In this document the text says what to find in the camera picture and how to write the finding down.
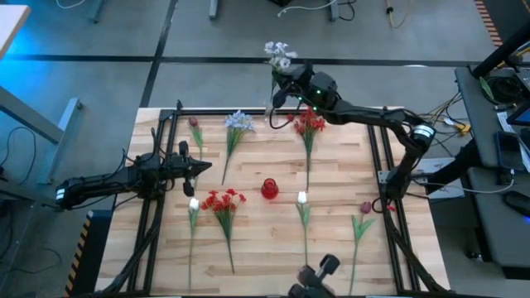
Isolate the grey metal table leg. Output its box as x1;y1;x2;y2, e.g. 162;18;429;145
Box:
0;85;84;202

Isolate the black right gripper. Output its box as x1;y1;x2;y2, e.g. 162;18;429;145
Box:
272;64;316;110

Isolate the maroon artificial tulip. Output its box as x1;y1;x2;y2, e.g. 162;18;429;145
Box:
348;201;377;296

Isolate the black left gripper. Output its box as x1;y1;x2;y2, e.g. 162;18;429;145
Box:
159;140;213;198

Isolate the white artificial tulip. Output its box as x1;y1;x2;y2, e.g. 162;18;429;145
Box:
186;197;201;293
296;190;312;266

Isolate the black table-level camera mount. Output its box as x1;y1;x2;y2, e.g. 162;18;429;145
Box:
287;253;341;298

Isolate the white blossom flower bunch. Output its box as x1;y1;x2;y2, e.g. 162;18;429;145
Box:
263;41;299;104

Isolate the yellow floor cable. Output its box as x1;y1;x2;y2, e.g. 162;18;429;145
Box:
383;0;415;30

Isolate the pale blue flower bunch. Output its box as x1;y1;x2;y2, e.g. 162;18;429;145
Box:
221;109;257;186

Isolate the black smartphone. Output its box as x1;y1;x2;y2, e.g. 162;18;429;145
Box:
495;131;517;172

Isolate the red blossom flower bunch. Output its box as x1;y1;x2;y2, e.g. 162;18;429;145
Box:
200;188;248;275
287;106;327;192

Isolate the grey side desk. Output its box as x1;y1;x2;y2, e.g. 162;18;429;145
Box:
454;65;530;278

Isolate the white floor cable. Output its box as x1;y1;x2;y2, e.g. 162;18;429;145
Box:
276;0;339;18

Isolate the black stand beam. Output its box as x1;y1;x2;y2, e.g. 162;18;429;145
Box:
471;23;530;79

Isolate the clear glass vase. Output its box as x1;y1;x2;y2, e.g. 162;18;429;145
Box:
263;95;277;123

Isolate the light wooden table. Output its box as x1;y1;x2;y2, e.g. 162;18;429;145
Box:
0;4;32;60

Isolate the coloured cable bundle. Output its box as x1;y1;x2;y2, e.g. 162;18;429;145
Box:
417;92;474;138

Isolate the coiled black cable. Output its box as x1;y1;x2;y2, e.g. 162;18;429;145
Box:
486;76;519;105

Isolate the red glass vase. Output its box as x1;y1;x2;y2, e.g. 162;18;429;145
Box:
260;177;280;200

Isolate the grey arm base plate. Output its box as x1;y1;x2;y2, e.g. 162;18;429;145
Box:
409;156;465;199

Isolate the dark red artificial tulip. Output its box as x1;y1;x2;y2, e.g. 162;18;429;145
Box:
188;116;205;162

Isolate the orange striped floor strip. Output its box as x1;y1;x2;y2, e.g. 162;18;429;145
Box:
474;0;504;47

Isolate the hazard-striped black panel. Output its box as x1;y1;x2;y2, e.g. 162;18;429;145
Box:
63;209;113;298

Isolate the lit computer monitor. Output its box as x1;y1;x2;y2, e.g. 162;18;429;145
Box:
506;102;530;127

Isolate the black computer mouse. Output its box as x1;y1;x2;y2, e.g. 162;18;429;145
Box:
502;190;530;217

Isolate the black aluminium table frame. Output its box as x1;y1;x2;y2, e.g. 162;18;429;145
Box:
94;99;451;297

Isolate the black floor cable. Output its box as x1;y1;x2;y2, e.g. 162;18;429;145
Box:
0;125;38;187

